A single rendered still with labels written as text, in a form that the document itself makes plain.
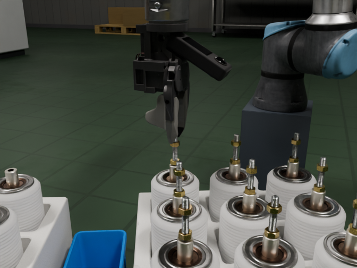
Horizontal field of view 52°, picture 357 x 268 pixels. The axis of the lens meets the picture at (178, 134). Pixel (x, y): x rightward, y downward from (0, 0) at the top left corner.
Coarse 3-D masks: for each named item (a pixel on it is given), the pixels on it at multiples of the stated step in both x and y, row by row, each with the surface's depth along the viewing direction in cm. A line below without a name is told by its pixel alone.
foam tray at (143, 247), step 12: (144, 192) 81; (204, 192) 81; (264, 192) 81; (144, 204) 77; (204, 204) 77; (144, 216) 72; (144, 228) 68; (216, 228) 69; (144, 240) 65; (216, 240) 65; (144, 252) 62; (216, 252) 62; (144, 264) 59; (228, 264) 59
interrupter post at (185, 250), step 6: (180, 240) 49; (192, 240) 49; (180, 246) 48; (186, 246) 48; (192, 246) 49; (180, 252) 49; (186, 252) 49; (192, 252) 49; (180, 258) 49; (186, 258) 49; (192, 258) 50
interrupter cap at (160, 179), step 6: (162, 174) 73; (168, 174) 73; (186, 174) 73; (192, 174) 73; (156, 180) 71; (162, 180) 71; (168, 180) 71; (186, 180) 71; (192, 180) 71; (168, 186) 69; (174, 186) 69
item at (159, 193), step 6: (198, 180) 73; (156, 186) 70; (162, 186) 69; (186, 186) 69; (192, 186) 70; (198, 186) 71; (156, 192) 70; (162, 192) 69; (168, 192) 68; (186, 192) 69; (192, 192) 70; (198, 192) 72; (156, 198) 70; (162, 198) 69; (168, 198) 69; (192, 198) 70; (198, 198) 72; (156, 204) 71
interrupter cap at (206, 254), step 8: (176, 240) 53; (160, 248) 51; (168, 248) 51; (176, 248) 52; (200, 248) 51; (208, 248) 51; (160, 256) 50; (168, 256) 50; (176, 256) 50; (200, 256) 50; (208, 256) 50; (160, 264) 48; (168, 264) 48; (176, 264) 48; (184, 264) 49; (192, 264) 48; (200, 264) 48; (208, 264) 48
